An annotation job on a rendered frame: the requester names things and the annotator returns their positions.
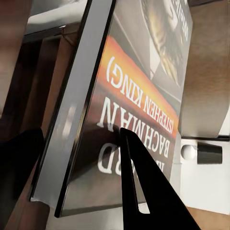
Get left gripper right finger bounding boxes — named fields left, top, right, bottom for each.
left=120, top=127, right=200, bottom=230

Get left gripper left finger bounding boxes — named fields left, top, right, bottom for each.
left=0, top=128, right=44, bottom=230

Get hardback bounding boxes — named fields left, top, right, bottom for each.
left=26, top=0, right=193, bottom=218

